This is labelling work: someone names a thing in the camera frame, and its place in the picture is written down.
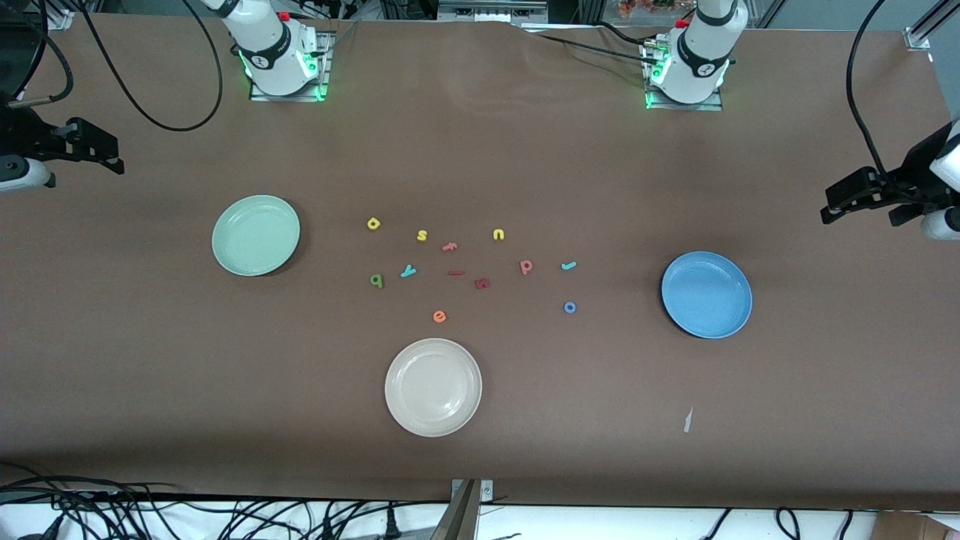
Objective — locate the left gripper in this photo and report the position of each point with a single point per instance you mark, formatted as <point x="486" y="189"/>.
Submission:
<point x="914" y="174"/>

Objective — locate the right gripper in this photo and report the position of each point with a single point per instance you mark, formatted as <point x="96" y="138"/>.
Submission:
<point x="22" y="133"/>

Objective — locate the teal foam letter y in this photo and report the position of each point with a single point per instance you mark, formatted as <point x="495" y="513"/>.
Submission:
<point x="408" y="271"/>

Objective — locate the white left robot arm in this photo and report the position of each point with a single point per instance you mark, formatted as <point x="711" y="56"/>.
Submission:
<point x="697" y="60"/>

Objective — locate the green plate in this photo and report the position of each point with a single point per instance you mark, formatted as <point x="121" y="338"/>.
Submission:
<point x="256" y="235"/>

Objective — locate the blue plate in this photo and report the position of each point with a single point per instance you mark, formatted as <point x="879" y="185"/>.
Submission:
<point x="706" y="295"/>

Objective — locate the white paper scrap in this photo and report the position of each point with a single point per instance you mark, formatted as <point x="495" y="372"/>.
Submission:
<point x="688" y="421"/>

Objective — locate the cardboard box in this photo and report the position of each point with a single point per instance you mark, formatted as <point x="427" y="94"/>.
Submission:
<point x="900" y="529"/>

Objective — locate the beige plate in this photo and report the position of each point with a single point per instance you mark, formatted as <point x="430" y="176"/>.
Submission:
<point x="433" y="388"/>

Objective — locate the metal box behind table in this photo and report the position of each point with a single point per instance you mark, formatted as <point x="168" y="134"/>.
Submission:
<point x="491" y="10"/>

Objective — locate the black power plug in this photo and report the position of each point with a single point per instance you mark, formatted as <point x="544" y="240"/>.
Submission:
<point x="391" y="525"/>

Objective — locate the aluminium frame profile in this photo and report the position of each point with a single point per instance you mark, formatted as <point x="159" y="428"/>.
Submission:
<point x="60" y="21"/>
<point x="916" y="36"/>

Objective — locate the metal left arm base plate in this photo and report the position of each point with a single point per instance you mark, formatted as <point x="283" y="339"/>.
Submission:
<point x="716" y="106"/>

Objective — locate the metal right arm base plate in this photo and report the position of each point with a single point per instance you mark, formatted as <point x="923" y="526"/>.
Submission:
<point x="324" y="75"/>

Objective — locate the metal camera post bracket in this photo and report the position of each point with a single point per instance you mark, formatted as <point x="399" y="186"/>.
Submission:
<point x="469" y="491"/>

